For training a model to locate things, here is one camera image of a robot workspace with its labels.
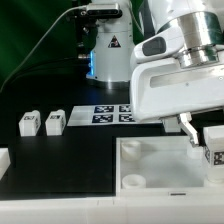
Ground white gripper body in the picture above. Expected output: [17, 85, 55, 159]
[130, 27, 224, 122]

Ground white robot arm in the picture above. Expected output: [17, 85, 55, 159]
[87, 0, 224, 145]

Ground white front fence rail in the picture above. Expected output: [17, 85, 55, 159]
[0, 196, 224, 224]

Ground grey camera cable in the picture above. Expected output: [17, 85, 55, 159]
[0, 5, 88, 93]

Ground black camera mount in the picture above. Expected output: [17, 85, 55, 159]
[66, 0, 122, 60]

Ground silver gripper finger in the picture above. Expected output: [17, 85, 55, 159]
[177, 112, 199, 146]

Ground white left obstacle block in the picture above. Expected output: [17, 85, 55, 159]
[0, 148, 11, 180]

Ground white square tabletop part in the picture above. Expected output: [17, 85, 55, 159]
[116, 136, 224, 197]

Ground white sheet with tag markers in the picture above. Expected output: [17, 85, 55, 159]
[67, 103, 163, 127]

